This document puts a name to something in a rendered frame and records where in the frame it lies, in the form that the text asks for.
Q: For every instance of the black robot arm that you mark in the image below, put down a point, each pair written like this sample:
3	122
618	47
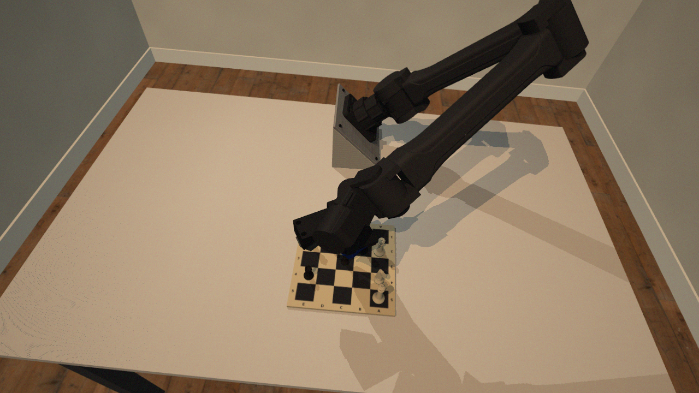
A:
524	50

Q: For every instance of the black and cream chessboard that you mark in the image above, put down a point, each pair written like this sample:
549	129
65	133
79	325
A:
345	288

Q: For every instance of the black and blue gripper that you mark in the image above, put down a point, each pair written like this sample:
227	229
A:
366	238

